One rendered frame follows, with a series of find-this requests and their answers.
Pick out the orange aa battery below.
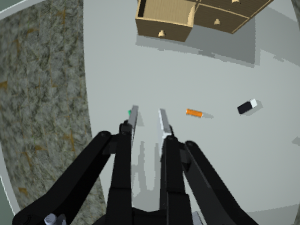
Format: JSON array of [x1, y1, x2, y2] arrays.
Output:
[[186, 109, 203, 117]]

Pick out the black and white eraser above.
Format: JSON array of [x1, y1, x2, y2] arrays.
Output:
[[237, 99, 257, 114]]

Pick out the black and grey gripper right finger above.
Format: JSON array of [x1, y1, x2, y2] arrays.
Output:
[[156, 109, 259, 225]]

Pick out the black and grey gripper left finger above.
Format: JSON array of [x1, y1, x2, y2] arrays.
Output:
[[12, 105, 138, 225]]

